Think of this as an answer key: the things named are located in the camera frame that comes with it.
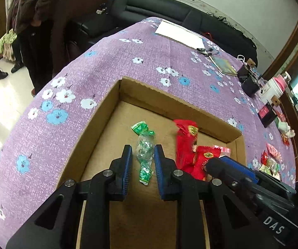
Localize green floral cloth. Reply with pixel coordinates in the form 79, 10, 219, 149
0, 28, 17, 61

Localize white paper sheet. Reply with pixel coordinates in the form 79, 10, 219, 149
154, 19, 206, 50

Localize white figurine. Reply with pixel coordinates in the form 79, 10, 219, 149
276, 118, 296, 138

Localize black leather sofa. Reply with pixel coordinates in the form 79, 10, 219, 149
66, 0, 258, 65

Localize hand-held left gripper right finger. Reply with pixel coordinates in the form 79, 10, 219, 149
154, 145, 281, 249

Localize pink snack packet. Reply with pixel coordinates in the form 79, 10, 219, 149
266, 143, 282, 161

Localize brown armchair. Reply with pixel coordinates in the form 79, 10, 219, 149
52, 0, 116, 81

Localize red snack packet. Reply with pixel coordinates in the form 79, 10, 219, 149
188, 145, 232, 181
173, 119, 200, 173

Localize black scissors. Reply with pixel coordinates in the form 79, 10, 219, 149
196, 47, 220, 56

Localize wooden cabinet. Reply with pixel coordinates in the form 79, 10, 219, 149
262, 12, 298, 184

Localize purple floral tablecloth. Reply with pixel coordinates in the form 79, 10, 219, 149
0, 17, 298, 249

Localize white plastic jar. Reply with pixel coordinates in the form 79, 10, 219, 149
259, 79, 284, 101

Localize black cylinder device wooden knob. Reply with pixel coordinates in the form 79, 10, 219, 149
237, 58, 262, 98

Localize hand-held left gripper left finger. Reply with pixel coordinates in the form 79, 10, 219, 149
6, 144, 133, 249

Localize red foil packet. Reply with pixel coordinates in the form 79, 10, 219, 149
275, 110, 291, 146

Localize green booklet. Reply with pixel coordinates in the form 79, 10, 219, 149
208, 55, 239, 77

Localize shallow cardboard box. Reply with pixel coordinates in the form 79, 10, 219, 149
57, 76, 246, 249

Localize black cylinder device red label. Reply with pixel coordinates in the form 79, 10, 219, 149
258, 96, 281, 128

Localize pink sleeved bottle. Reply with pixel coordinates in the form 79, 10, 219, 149
273, 72, 292, 91

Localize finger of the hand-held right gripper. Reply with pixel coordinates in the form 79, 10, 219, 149
220, 156, 296, 200
204, 158, 259, 203

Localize green candy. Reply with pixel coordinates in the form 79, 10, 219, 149
131, 121, 157, 186

